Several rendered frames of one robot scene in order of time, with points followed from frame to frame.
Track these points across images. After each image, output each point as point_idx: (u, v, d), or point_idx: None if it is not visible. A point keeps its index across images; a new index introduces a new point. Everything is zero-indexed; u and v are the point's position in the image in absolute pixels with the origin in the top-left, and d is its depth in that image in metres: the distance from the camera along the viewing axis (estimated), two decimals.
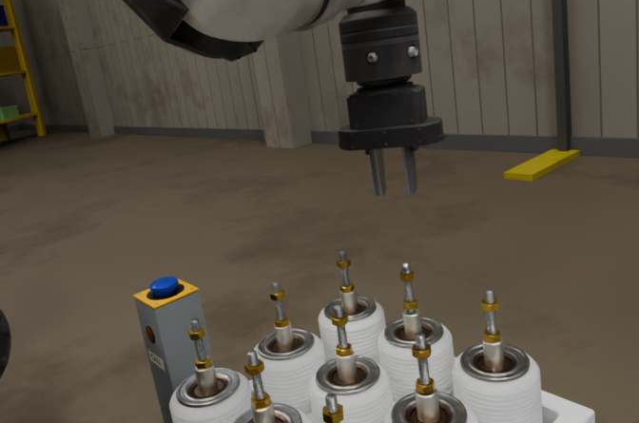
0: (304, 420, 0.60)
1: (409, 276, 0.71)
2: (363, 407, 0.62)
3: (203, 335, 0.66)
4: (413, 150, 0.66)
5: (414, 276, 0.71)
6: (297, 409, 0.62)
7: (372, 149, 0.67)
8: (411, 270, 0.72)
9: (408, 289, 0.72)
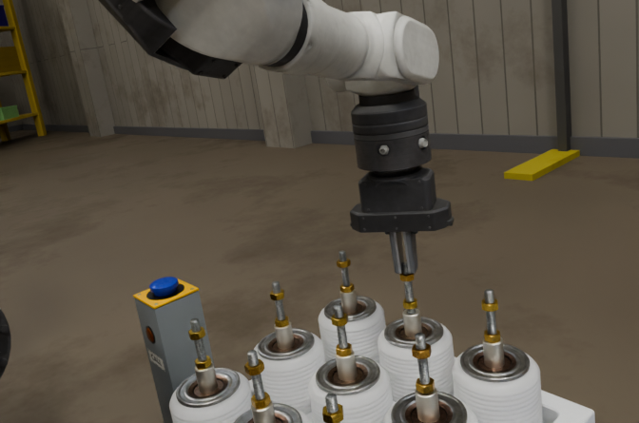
0: (304, 420, 0.60)
1: (409, 276, 0.71)
2: (363, 407, 0.62)
3: (203, 335, 0.66)
4: (414, 233, 0.69)
5: (414, 276, 0.71)
6: (297, 409, 0.62)
7: (392, 231, 0.69)
8: None
9: (408, 289, 0.72)
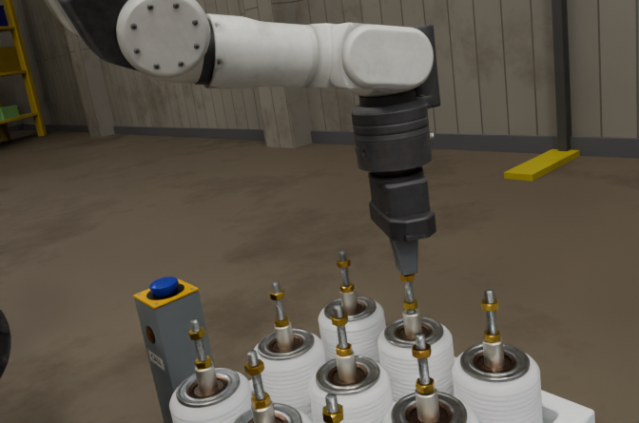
0: (304, 420, 0.60)
1: None
2: (363, 407, 0.62)
3: (203, 335, 0.66)
4: None
5: None
6: (297, 409, 0.62)
7: None
8: None
9: (412, 287, 0.72)
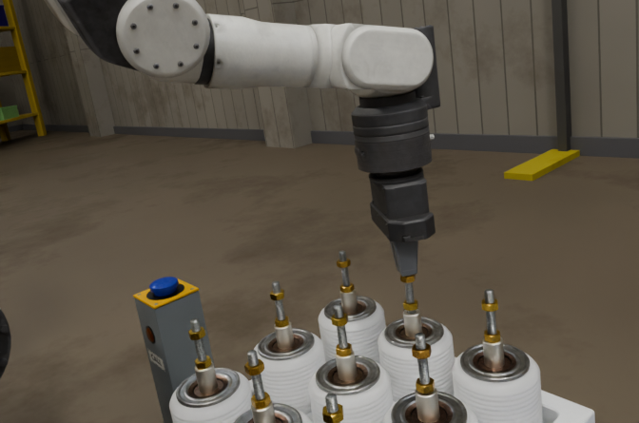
0: (304, 420, 0.60)
1: (400, 275, 0.72)
2: (363, 407, 0.62)
3: (203, 335, 0.66)
4: None
5: (400, 278, 0.72)
6: (297, 409, 0.62)
7: None
8: (408, 276, 0.71)
9: (406, 288, 0.73)
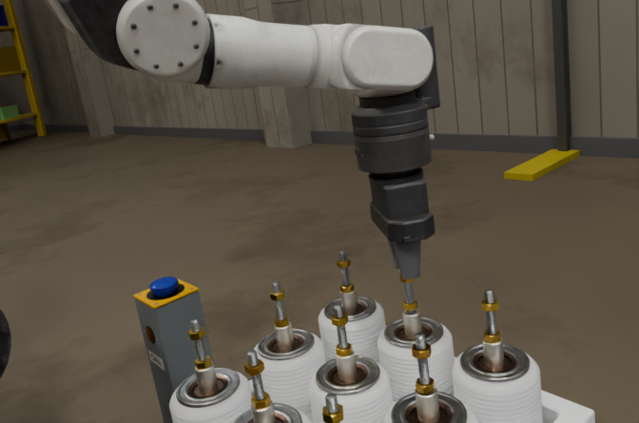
0: (304, 420, 0.60)
1: (400, 275, 0.72)
2: (363, 407, 0.62)
3: (203, 335, 0.66)
4: None
5: (400, 278, 0.72)
6: (297, 409, 0.62)
7: None
8: None
9: (405, 288, 0.73)
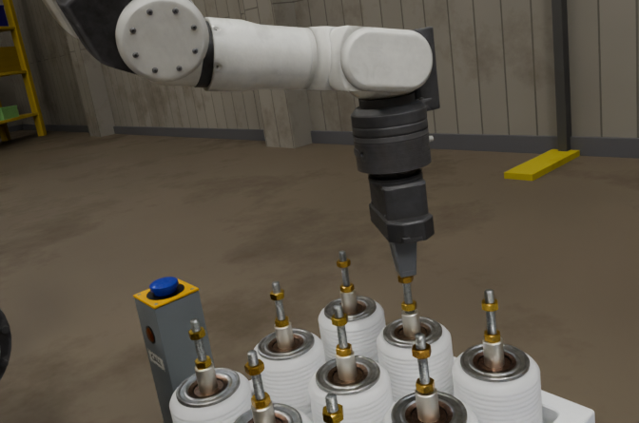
0: (304, 420, 0.60)
1: (406, 278, 0.71)
2: (363, 407, 0.62)
3: (203, 335, 0.66)
4: None
5: (411, 278, 0.71)
6: (297, 409, 0.62)
7: None
8: None
9: (406, 291, 0.72)
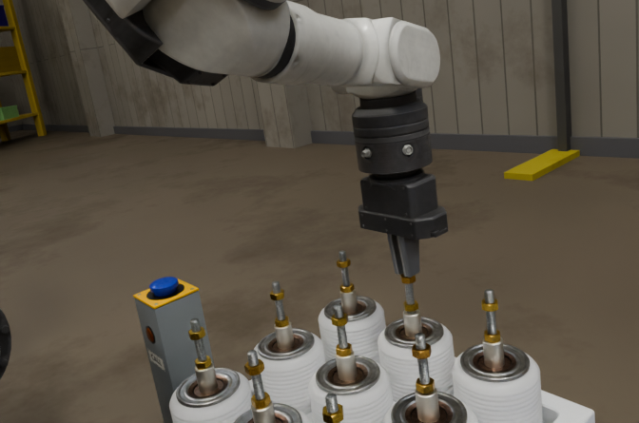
0: (304, 420, 0.60)
1: (405, 278, 0.71)
2: (363, 407, 0.62)
3: (203, 335, 0.66)
4: (409, 238, 0.69)
5: (410, 279, 0.71)
6: (297, 409, 0.62)
7: (388, 231, 0.70)
8: None
9: (406, 291, 0.72)
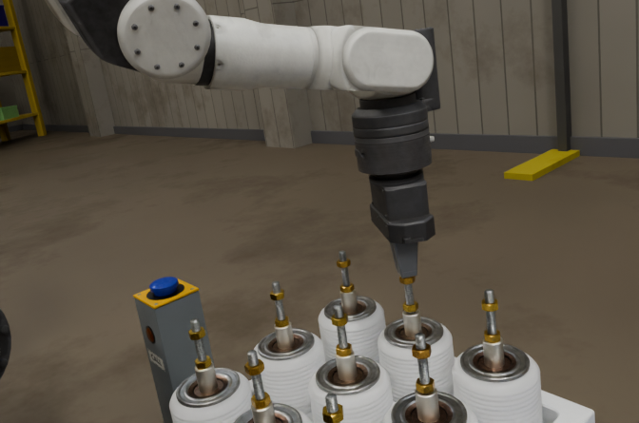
0: (304, 420, 0.60)
1: None
2: (363, 407, 0.62)
3: (203, 335, 0.66)
4: None
5: None
6: (297, 409, 0.62)
7: None
8: None
9: (412, 290, 0.72)
